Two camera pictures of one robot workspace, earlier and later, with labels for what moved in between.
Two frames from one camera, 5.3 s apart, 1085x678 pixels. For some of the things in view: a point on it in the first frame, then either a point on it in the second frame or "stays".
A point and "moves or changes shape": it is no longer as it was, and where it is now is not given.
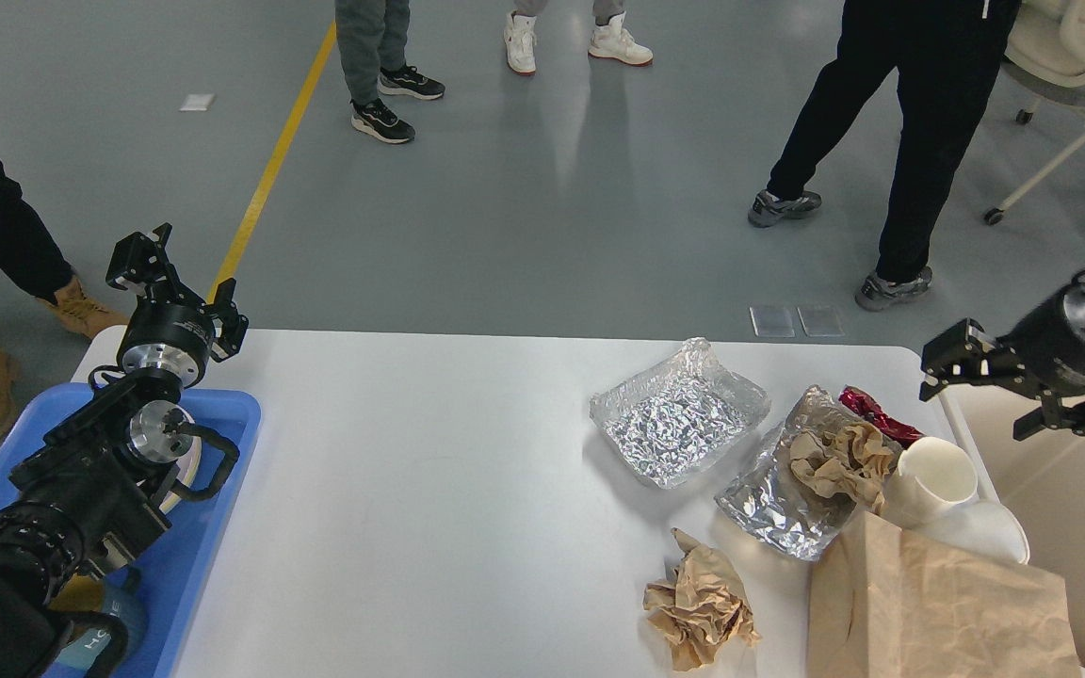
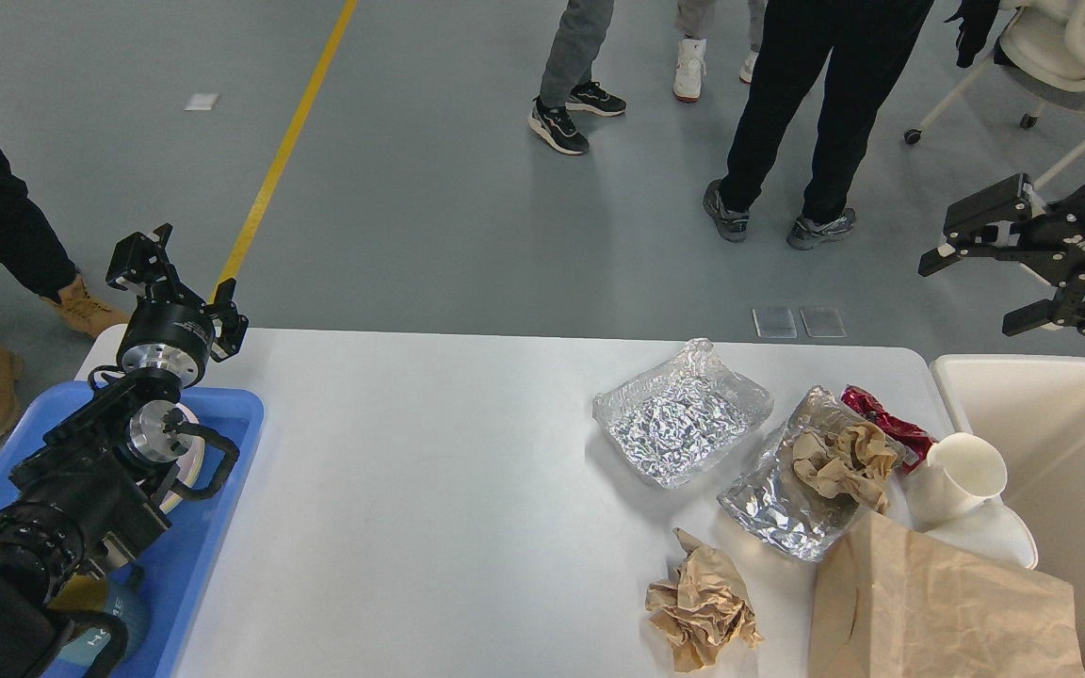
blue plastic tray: x=170 y=571 stays
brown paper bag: x=887 y=603 stays
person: x=372 y=38 -> x=566 y=78
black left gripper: x=176 y=336 stays
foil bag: x=772 y=500 stays
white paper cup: x=932 y=473 moves or changes shape
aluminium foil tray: x=680 y=414 stays
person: x=947 y=55 -> x=869 y=41
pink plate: x=186 y=470 stays
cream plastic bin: x=1081 y=501 stays
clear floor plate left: x=774 y=321 stays
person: x=611 y=40 -> x=695 y=20
